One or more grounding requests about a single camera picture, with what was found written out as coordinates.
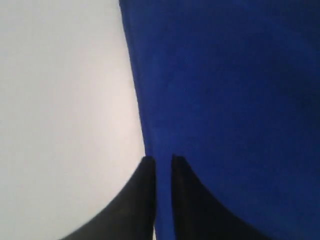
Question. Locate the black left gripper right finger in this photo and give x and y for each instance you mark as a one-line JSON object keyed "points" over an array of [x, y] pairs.
{"points": [[196, 213]]}

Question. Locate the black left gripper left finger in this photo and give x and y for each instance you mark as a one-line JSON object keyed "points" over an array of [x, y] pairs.
{"points": [[131, 214]]}

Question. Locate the blue towel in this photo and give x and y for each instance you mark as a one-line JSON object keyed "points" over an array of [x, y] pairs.
{"points": [[234, 86]]}

